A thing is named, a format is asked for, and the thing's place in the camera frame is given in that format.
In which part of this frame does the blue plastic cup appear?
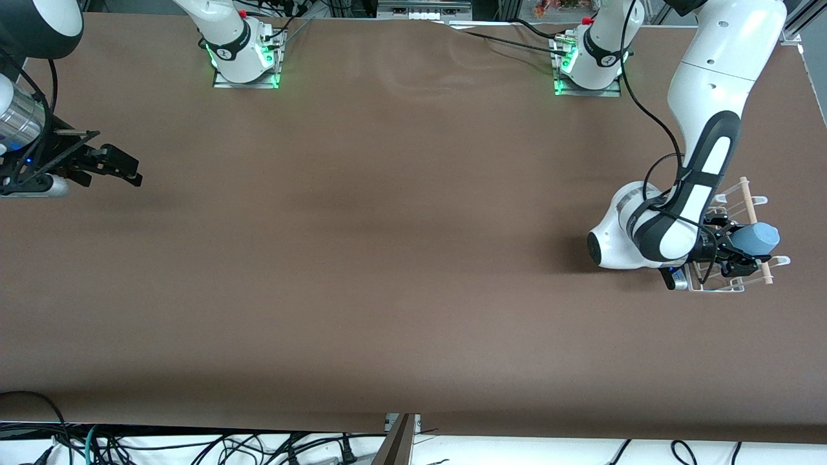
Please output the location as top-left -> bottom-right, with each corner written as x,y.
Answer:
732,222 -> 780,260

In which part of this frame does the wooden rack rod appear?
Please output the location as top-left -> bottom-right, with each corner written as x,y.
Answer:
738,176 -> 774,285

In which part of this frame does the brown table cover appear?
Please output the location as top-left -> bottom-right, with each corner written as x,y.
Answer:
0,13 -> 827,446

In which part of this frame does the white wire cup rack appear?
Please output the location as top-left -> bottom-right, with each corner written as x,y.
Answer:
685,178 -> 791,293

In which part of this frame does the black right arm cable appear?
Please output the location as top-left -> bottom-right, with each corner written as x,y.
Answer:
0,50 -> 102,193

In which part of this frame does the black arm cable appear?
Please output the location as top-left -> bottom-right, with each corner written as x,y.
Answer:
618,0 -> 689,215
0,50 -> 102,193

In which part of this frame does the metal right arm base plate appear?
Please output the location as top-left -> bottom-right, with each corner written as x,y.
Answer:
213,29 -> 286,90

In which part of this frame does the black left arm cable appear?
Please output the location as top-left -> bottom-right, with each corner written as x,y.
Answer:
618,0 -> 689,215

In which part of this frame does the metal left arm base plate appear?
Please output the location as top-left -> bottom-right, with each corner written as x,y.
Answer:
552,36 -> 625,98

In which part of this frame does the aluminium frame profile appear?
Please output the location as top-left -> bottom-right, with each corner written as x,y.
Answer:
780,0 -> 827,47

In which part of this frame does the black floor cable arc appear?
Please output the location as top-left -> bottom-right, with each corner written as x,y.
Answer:
0,390 -> 76,465

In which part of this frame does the short black table cable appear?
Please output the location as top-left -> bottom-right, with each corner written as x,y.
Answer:
514,17 -> 564,41

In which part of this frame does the teal floor cable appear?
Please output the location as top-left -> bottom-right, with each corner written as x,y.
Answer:
82,423 -> 105,465

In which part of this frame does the long black table cable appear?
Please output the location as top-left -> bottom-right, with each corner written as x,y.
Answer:
446,21 -> 571,57

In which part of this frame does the grey network switch box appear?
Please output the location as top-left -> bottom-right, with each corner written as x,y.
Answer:
377,0 -> 473,21

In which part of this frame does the metal table bracket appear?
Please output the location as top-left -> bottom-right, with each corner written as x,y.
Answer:
384,413 -> 423,435

